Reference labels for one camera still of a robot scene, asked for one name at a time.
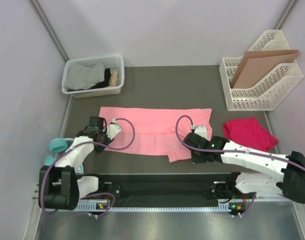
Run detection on pink t shirt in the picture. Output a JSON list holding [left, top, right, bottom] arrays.
[[99, 106, 213, 163]]

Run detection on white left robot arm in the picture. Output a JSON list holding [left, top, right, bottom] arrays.
[[38, 116, 112, 210]]

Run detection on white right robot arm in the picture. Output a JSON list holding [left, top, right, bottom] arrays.
[[182, 132, 305, 204]]

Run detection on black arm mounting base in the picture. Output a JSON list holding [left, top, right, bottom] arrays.
[[74, 172, 276, 207]]

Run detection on red folded t shirt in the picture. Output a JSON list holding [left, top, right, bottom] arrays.
[[222, 117, 279, 152]]

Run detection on teal cat ear headphones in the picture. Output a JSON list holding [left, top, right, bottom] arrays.
[[43, 138, 74, 167]]

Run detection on beige garment in basket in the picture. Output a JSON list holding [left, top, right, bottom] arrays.
[[109, 70, 119, 87]]

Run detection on white perforated laundry basket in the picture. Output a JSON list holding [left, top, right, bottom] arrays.
[[61, 54, 125, 98]]

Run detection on grey t shirt in basket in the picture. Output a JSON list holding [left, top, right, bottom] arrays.
[[63, 63, 105, 91]]

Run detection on black garment in basket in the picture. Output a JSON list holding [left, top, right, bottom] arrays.
[[64, 68, 111, 91]]

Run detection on cream file organizer rack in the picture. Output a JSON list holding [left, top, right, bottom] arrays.
[[219, 29, 305, 112]]

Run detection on brown cardboard sheet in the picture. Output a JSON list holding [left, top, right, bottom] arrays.
[[230, 49, 300, 89]]

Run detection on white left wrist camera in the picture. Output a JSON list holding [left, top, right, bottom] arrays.
[[106, 118, 122, 140]]

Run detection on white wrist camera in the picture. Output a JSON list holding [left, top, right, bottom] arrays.
[[190, 124, 208, 139], [106, 118, 122, 140]]

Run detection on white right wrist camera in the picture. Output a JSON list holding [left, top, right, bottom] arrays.
[[190, 124, 208, 139]]

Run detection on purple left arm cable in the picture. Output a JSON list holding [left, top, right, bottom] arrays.
[[39, 118, 136, 217]]

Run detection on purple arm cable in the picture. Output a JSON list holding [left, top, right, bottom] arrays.
[[39, 118, 136, 217], [175, 114, 305, 217]]

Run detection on grey slotted cable duct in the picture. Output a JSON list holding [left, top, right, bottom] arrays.
[[76, 201, 246, 213]]

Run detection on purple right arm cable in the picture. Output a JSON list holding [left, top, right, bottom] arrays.
[[175, 114, 305, 217]]

